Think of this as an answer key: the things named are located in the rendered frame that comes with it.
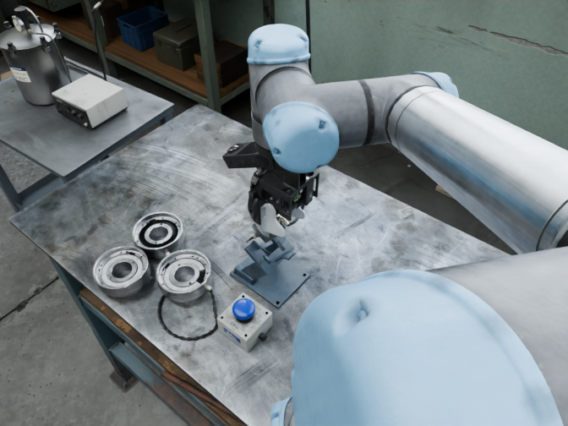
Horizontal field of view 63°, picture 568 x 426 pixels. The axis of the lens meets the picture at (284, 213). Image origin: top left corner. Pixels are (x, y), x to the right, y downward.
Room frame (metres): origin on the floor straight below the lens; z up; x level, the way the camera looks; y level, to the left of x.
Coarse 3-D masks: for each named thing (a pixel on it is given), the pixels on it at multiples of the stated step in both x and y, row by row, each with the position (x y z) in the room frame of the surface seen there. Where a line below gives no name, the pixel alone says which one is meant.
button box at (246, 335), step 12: (252, 300) 0.46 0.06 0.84; (228, 312) 0.44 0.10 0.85; (264, 312) 0.44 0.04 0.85; (228, 324) 0.42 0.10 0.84; (240, 324) 0.42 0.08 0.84; (252, 324) 0.42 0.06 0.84; (264, 324) 0.42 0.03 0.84; (228, 336) 0.41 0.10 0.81; (240, 336) 0.39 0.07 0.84; (252, 336) 0.40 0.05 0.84; (264, 336) 0.40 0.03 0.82
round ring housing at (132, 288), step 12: (108, 252) 0.58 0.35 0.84; (120, 252) 0.59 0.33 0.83; (132, 252) 0.59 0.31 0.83; (144, 252) 0.58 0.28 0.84; (96, 264) 0.55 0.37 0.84; (120, 264) 0.56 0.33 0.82; (132, 264) 0.56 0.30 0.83; (144, 264) 0.56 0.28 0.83; (96, 276) 0.53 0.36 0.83; (108, 276) 0.53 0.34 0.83; (132, 276) 0.53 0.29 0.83; (144, 276) 0.52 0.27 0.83; (108, 288) 0.49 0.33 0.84; (120, 288) 0.49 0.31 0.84; (132, 288) 0.50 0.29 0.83
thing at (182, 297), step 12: (180, 252) 0.58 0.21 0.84; (192, 252) 0.58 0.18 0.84; (168, 264) 0.56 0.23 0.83; (180, 264) 0.56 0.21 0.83; (192, 264) 0.56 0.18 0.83; (204, 264) 0.56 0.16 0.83; (156, 276) 0.52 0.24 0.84; (180, 276) 0.55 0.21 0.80; (168, 288) 0.50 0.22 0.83; (204, 288) 0.50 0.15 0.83; (180, 300) 0.48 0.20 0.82; (192, 300) 0.49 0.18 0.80
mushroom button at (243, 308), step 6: (240, 300) 0.45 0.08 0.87; (246, 300) 0.44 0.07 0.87; (234, 306) 0.43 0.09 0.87; (240, 306) 0.43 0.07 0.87; (246, 306) 0.43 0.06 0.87; (252, 306) 0.43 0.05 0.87; (234, 312) 0.42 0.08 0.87; (240, 312) 0.42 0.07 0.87; (246, 312) 0.42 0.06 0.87; (252, 312) 0.42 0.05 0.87; (240, 318) 0.41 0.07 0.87; (246, 318) 0.41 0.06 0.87
